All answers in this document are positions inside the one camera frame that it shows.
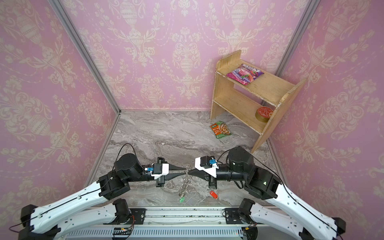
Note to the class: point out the red round tin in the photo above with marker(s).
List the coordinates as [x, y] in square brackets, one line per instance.
[263, 114]

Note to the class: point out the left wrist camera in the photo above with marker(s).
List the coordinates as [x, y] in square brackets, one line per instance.
[158, 170]

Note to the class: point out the green orange snack packet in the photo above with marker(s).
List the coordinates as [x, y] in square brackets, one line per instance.
[220, 130]

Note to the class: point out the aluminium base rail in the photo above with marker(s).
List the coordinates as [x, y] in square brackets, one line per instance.
[186, 223]

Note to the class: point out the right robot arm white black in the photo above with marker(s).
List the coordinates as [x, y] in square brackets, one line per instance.
[298, 220]

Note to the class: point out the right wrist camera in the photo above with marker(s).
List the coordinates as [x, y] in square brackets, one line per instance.
[207, 164]

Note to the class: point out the red key tag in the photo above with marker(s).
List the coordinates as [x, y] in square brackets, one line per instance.
[213, 194]

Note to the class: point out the pink snack bag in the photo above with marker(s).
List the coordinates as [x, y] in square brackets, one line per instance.
[245, 74]

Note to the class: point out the aluminium corner post right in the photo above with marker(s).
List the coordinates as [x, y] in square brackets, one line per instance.
[298, 33]

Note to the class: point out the wooden shelf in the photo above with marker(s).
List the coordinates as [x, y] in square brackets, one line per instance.
[242, 101]

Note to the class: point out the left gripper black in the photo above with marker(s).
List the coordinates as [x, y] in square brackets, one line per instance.
[160, 183]

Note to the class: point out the aluminium corner post left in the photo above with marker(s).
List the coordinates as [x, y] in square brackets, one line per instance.
[74, 35]

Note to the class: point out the aluminium corner post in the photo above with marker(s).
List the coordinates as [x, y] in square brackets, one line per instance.
[74, 35]
[298, 33]

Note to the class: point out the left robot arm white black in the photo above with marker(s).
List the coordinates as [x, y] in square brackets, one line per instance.
[47, 222]

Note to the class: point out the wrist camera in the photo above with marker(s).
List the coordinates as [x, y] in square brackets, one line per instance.
[207, 164]
[158, 170]

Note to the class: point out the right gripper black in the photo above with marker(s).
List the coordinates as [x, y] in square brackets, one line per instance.
[212, 180]

